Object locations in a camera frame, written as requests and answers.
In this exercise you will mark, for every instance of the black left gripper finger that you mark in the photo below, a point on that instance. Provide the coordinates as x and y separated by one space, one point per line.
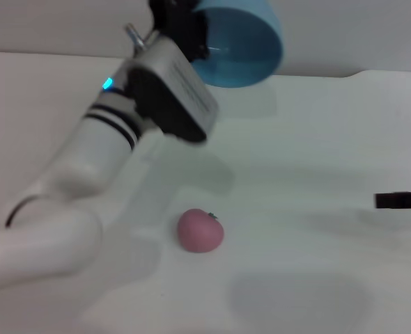
200 35

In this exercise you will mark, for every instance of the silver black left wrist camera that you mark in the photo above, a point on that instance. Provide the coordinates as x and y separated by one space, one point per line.
177 97

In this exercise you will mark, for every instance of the pink toy peach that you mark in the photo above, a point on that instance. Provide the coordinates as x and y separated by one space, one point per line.
198 231

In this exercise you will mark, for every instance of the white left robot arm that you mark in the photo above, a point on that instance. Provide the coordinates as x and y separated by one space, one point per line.
69 181

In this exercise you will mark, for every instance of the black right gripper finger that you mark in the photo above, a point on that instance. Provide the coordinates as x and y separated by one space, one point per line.
400 200

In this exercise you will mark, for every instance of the blue ceramic bowl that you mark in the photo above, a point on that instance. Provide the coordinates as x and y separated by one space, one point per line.
247 45

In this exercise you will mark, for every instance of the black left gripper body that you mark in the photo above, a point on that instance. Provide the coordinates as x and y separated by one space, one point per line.
174 24

